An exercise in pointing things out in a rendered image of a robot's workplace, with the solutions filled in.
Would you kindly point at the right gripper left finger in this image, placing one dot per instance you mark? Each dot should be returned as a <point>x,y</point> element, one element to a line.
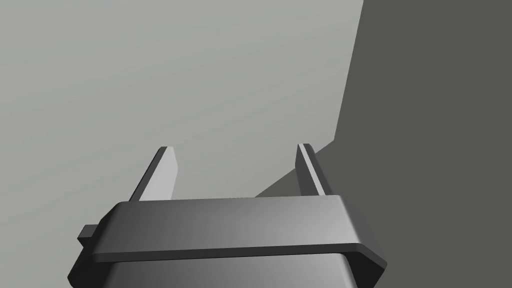
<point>160,180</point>

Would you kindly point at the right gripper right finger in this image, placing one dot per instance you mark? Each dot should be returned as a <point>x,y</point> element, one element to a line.
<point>311,176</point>

